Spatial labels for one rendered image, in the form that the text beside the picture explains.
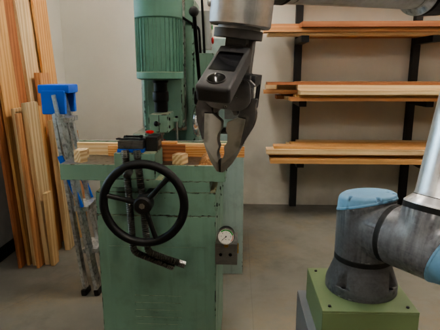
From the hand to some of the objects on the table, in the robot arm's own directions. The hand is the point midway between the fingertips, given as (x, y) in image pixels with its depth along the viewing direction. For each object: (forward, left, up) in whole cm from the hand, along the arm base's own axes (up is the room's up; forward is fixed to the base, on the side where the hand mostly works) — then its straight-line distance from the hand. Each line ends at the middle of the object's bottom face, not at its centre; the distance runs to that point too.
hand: (220, 165), depth 66 cm
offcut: (+56, -88, -19) cm, 106 cm away
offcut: (+19, -87, -19) cm, 91 cm away
